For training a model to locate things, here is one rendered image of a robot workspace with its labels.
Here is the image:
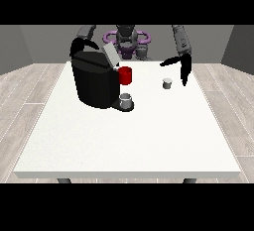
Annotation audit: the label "grey robot trunk purple rings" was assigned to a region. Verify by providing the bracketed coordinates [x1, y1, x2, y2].
[102, 25, 154, 62]

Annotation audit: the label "small grey coffee pod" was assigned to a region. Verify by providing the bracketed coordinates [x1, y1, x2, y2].
[162, 77, 174, 90]

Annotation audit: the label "pale grey machine lid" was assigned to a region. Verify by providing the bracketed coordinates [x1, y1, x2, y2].
[102, 42, 121, 67]

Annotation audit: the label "red pod holder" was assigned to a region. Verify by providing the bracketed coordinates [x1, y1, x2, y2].
[117, 65, 133, 86]

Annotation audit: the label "black coffee machine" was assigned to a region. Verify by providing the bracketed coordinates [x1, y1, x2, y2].
[70, 51, 135, 112]

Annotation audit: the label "small grey cup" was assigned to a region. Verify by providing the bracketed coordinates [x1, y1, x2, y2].
[118, 92, 134, 110]

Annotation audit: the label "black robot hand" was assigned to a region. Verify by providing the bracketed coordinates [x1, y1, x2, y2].
[68, 37, 100, 58]
[159, 53, 192, 87]

